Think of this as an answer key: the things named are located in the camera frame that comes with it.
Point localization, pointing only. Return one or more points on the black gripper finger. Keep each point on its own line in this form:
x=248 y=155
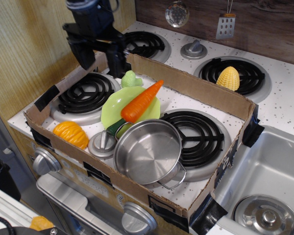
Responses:
x=84 y=55
x=116 y=61

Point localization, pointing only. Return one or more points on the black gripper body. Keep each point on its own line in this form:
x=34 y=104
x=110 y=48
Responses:
x=92 y=28

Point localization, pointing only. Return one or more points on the orange toy carrot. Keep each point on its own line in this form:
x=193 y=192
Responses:
x=136 y=108

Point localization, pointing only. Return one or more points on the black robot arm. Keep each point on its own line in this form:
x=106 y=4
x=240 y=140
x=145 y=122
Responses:
x=95 y=3

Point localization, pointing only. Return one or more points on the light green plate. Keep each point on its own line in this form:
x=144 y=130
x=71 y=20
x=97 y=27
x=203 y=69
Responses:
x=116 y=102

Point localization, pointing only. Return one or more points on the green toy vegetable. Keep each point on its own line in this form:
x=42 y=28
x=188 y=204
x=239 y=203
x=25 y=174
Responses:
x=130 y=80

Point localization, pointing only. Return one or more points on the back left black burner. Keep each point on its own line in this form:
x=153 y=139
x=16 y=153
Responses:
x=148 y=45

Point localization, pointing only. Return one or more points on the black burner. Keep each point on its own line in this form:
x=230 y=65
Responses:
x=83 y=101
x=204 y=142
x=255 y=82
x=148 y=45

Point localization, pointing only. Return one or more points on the front left black burner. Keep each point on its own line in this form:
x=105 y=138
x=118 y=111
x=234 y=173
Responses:
x=83 y=101

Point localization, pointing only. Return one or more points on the hanging metal strainer ladle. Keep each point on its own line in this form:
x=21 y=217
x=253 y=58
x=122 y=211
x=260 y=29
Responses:
x=177 y=14

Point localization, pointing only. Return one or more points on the orange toy pumpkin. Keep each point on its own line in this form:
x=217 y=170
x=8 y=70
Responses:
x=72 y=133

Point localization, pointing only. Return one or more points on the silver stove knob back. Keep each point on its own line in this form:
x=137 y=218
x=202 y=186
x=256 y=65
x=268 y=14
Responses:
x=194 y=50

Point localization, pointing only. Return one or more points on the silver stove knob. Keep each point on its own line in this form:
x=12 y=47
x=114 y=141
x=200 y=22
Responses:
x=102 y=145
x=194 y=50

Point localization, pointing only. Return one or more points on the silver stove knob front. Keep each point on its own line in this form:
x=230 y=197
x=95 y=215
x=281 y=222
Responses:
x=102 y=145

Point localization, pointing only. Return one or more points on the cardboard fence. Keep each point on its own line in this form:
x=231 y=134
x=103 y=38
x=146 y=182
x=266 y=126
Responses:
x=168 y=213

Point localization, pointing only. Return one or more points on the stainless steel pot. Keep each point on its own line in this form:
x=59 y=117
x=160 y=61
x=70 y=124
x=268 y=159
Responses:
x=149 y=152

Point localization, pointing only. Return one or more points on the hanging metal spatula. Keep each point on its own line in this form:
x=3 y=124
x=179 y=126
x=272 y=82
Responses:
x=226 y=23

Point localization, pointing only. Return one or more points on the left oven knob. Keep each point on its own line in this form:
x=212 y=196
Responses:
x=45 y=162

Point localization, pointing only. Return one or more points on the oven knob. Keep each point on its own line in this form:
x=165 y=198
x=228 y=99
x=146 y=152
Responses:
x=45 y=162
x=136 y=220

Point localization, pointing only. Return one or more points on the yellow toy corn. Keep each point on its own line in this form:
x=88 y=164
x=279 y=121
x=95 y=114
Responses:
x=229 y=78

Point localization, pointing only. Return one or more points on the front right black burner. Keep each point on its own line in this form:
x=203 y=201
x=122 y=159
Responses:
x=204 y=142

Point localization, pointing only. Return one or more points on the back right black burner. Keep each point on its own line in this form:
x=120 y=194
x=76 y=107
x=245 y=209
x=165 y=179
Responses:
x=255 y=82

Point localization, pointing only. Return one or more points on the right oven knob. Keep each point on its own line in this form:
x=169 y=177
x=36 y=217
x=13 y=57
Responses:
x=136 y=220

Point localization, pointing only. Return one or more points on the orange object bottom left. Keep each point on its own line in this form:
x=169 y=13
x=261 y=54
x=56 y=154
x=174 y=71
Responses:
x=40 y=223

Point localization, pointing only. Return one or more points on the silver sink basin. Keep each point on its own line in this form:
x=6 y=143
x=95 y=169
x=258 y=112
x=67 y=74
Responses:
x=266 y=168

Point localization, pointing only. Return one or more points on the metal lid in sink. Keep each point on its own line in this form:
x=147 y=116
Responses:
x=265 y=215

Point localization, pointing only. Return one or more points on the silver oven door handle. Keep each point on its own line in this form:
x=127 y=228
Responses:
x=84 y=213

